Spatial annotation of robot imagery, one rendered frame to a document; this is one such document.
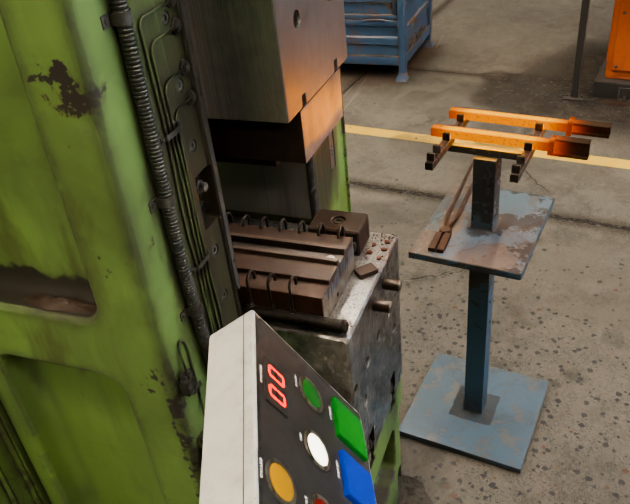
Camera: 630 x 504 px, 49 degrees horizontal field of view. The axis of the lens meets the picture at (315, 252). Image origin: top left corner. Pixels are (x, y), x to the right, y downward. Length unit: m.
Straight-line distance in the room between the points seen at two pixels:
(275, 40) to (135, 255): 0.37
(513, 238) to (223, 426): 1.23
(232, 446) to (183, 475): 0.53
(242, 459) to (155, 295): 0.36
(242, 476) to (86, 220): 0.44
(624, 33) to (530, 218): 2.78
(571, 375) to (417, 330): 0.58
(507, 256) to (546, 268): 1.26
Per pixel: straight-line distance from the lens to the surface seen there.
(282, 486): 0.81
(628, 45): 4.69
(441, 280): 3.00
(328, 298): 1.38
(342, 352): 1.36
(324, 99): 1.24
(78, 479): 1.69
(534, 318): 2.83
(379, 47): 5.04
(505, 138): 1.83
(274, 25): 1.05
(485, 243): 1.90
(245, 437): 0.82
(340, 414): 1.04
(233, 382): 0.90
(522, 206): 2.07
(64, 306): 1.22
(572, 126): 1.91
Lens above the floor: 1.81
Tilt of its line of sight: 34 degrees down
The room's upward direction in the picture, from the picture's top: 7 degrees counter-clockwise
